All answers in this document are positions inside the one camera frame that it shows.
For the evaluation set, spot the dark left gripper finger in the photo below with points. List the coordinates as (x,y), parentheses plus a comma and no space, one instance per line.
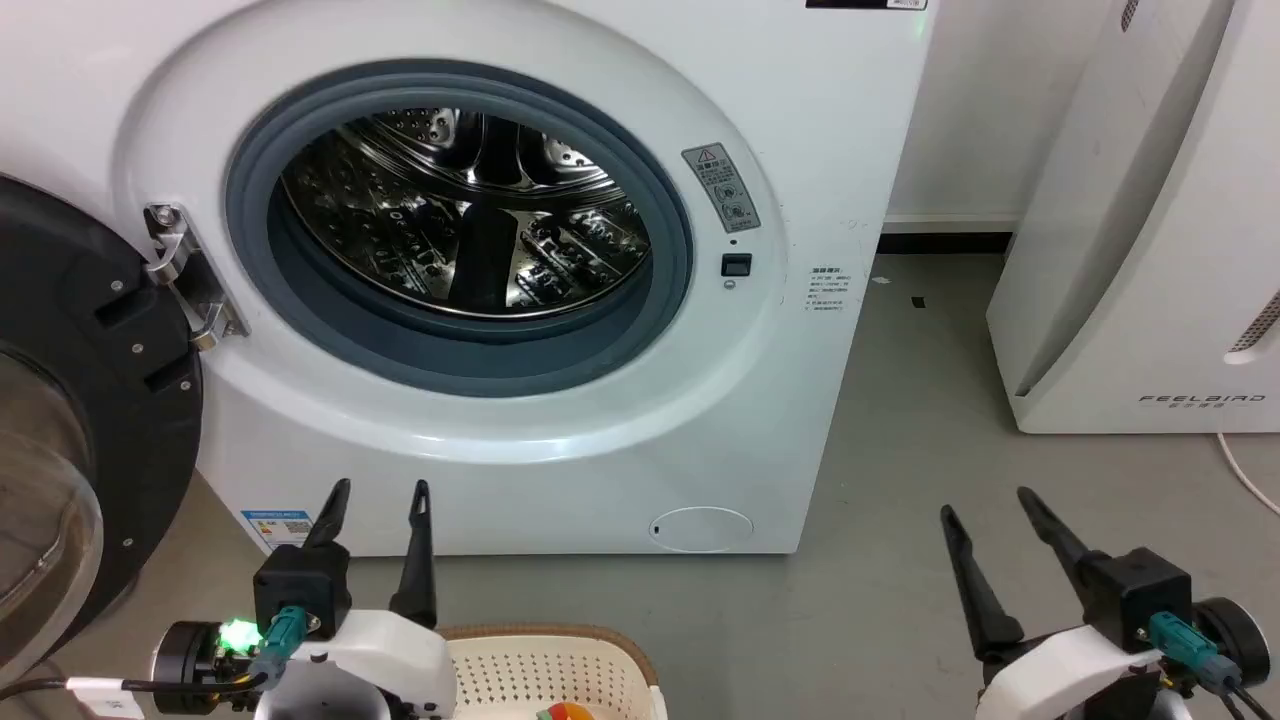
(333,515)
(419,570)

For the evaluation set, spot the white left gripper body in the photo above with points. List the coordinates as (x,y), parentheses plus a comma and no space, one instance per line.
(370,665)

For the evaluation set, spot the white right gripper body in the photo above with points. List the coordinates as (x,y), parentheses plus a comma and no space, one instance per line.
(1060,675)

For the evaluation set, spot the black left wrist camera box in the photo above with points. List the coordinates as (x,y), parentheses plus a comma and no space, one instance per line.
(300,590)

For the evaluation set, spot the metal washing machine door hinge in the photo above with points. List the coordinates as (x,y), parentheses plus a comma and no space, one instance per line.
(185,270)

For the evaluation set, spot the grey warning sticker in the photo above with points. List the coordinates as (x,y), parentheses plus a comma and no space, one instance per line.
(722,187)

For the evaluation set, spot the stainless steel washing machine drum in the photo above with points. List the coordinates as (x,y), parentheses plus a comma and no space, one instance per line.
(470,210)

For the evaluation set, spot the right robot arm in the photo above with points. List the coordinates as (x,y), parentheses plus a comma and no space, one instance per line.
(1235,630)

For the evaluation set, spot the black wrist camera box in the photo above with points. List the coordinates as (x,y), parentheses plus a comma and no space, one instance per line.
(1140,590)
(300,590)

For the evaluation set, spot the blue energy label sticker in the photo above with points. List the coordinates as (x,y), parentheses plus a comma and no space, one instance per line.
(275,527)

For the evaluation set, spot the colourful red orange green object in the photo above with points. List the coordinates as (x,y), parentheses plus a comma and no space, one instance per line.
(562,713)

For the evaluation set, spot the grey rubber door gasket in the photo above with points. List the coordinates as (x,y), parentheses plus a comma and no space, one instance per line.
(660,260)

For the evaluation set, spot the oval drain filter cover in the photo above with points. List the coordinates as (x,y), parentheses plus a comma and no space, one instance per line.
(702,529)

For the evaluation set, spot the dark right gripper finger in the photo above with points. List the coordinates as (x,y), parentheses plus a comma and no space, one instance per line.
(978,590)
(1055,535)

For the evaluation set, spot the white Feelbird appliance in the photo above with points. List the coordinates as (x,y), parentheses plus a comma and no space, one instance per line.
(1150,250)

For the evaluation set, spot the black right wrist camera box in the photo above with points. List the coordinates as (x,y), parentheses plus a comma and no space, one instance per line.
(1140,590)

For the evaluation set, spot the cream perforated laundry basket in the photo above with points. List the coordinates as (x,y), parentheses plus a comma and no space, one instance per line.
(550,670)

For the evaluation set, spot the white front-load washing machine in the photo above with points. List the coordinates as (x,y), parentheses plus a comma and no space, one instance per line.
(560,460)

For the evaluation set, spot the black round washer door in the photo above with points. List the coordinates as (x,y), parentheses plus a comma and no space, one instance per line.
(110,400)

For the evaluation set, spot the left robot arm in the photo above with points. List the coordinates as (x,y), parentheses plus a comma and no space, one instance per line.
(190,655)

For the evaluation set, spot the black wall baseboard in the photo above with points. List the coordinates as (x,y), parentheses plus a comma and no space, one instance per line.
(945,243)

